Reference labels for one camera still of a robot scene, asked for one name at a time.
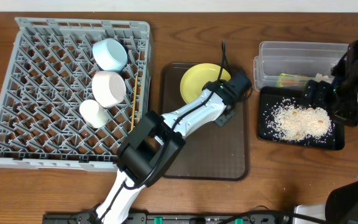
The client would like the white tissue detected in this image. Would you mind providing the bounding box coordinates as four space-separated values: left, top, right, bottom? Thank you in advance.
314 73 333 83

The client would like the yellow round plate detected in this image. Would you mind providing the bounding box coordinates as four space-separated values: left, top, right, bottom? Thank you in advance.
180 63 221 104

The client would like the pink-rimmed white bowl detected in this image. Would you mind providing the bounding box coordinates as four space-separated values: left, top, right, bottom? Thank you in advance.
91 71 126 108

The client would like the light blue bowl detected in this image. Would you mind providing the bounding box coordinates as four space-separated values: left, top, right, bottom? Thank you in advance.
92 38 128 73

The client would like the white cup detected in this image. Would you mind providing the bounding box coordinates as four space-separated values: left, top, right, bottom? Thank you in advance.
79 100 109 128

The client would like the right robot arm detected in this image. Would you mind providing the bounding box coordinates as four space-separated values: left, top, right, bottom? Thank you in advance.
300 58 358 223

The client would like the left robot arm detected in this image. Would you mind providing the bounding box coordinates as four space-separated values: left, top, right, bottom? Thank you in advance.
95 79 248 223

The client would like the black waste tray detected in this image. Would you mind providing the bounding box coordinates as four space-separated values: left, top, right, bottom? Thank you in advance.
257 86 345 151

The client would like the pile of rice waste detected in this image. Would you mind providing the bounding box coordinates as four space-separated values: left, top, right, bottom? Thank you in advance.
262 98 335 142

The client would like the clear plastic waste bin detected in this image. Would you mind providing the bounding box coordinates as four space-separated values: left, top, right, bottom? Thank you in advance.
254 41 348 91

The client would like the yellow green snack wrapper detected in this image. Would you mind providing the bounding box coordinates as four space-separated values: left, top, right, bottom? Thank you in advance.
276 73 311 88

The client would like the grey plastic dish rack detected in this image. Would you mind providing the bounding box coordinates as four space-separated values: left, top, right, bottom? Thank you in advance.
0 17 154 172

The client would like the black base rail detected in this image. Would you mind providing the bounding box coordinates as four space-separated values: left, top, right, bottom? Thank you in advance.
42 208 323 224

